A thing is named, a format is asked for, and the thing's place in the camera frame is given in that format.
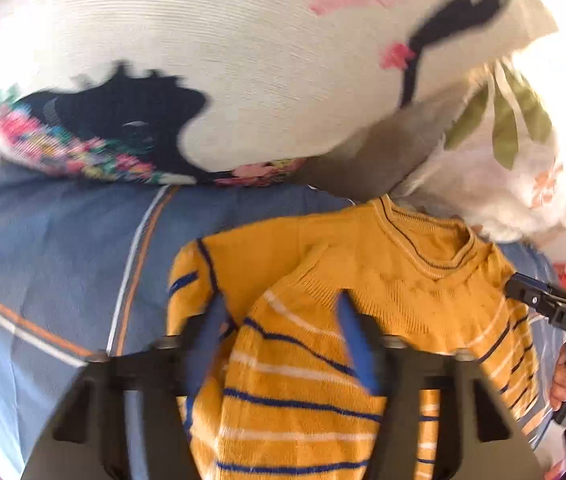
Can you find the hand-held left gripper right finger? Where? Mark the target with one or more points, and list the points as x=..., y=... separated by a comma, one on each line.
x=358, y=342

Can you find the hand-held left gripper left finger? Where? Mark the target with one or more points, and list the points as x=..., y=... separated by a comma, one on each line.
x=209, y=334

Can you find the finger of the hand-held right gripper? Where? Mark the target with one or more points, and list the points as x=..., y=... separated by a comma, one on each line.
x=525, y=291

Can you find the yellow striped knit sweater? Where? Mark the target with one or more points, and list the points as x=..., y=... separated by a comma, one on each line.
x=363, y=280

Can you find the white floral leaf blanket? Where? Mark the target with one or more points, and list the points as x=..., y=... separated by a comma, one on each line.
x=523, y=150

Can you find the blue striped bed sheet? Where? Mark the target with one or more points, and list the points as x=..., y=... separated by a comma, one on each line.
x=63, y=260

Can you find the white printed pillow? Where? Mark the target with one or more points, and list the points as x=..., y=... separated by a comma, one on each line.
x=238, y=60

